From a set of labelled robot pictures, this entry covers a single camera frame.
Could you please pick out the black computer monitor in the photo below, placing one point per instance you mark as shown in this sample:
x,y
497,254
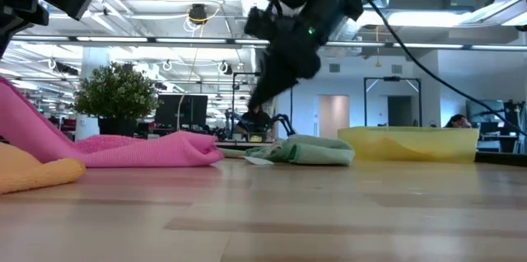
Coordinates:
x,y
185,109

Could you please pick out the black metal station frame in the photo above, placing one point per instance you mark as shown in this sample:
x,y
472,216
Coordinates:
x,y
419,101
233,97

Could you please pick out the green plant in black pot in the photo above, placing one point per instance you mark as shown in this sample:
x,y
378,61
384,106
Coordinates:
x,y
115,93

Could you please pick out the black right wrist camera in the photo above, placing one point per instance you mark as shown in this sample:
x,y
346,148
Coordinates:
x,y
261,23

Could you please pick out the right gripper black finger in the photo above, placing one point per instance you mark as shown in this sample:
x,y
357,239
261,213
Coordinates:
x,y
271,87

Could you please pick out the pink microfiber towel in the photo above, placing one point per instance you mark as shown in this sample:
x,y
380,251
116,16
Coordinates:
x,y
144,152

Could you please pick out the yellow translucent plastic bin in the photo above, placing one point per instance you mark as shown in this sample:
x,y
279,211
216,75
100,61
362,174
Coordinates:
x,y
461,144

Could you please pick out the grey computer monitor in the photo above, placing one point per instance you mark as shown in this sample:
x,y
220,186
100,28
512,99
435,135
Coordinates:
x,y
486,107

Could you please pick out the person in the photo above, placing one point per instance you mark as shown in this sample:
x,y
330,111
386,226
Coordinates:
x,y
255,122
457,122

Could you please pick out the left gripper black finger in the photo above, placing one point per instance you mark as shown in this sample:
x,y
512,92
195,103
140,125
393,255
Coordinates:
x,y
16,19

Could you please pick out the orange microfiber towel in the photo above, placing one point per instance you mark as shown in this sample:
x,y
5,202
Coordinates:
x,y
33,171

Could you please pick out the green microfiber towel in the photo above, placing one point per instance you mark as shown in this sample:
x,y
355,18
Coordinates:
x,y
321,152

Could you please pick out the black background robot arm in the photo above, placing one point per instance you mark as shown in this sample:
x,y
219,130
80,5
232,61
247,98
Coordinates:
x,y
286,122

